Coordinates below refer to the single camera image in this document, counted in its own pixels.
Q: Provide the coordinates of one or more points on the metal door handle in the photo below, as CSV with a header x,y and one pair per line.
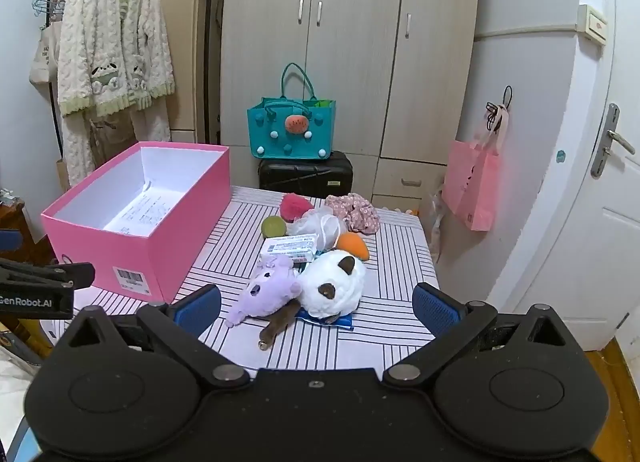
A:
x,y
608,136

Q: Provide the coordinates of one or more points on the green sponge ball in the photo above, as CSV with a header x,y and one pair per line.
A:
x,y
273,227

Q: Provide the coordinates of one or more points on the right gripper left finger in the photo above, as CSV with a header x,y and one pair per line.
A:
x,y
174,330

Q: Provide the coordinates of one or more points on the white panda plush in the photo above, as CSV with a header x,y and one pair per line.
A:
x,y
332,284

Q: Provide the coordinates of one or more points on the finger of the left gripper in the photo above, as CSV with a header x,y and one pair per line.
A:
x,y
10,240
62,276

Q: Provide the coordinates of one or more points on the printed paper sheet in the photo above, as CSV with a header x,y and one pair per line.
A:
x,y
141,216

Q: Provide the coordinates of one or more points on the purple plush toy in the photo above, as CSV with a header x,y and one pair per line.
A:
x,y
274,284

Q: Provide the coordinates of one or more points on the cream knitted cardigan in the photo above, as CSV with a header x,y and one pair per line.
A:
x,y
114,67

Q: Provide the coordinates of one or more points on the teal felt tote bag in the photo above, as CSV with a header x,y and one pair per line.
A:
x,y
285,128

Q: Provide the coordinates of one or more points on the pink fluffy puff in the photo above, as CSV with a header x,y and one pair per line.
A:
x,y
293,207

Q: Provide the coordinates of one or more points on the striped tablecloth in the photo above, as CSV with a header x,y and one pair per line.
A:
x,y
356,313

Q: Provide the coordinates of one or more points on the blue white tissue pack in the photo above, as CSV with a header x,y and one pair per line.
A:
x,y
339,322

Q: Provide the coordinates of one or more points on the orange sponge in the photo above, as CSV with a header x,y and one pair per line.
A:
x,y
354,245

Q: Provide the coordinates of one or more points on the beige wardrobe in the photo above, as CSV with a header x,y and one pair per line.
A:
x,y
395,69

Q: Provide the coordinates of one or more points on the white mesh bath pouf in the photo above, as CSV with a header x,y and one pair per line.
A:
x,y
323,223

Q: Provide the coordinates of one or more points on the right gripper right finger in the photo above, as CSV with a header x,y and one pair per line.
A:
x,y
455,326

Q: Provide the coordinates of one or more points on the white door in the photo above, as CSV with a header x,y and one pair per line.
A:
x,y
587,266

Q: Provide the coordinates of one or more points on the pink paper bag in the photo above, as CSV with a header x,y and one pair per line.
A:
x,y
472,177

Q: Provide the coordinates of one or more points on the small white tissue pack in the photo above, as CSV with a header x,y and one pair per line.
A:
x,y
300,249

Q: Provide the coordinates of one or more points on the pink cardboard box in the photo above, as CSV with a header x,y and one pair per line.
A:
x,y
147,268

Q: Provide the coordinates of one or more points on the floral pink cloth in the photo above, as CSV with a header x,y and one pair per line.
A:
x,y
356,212

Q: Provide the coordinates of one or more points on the black suitcase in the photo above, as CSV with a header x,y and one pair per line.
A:
x,y
319,179

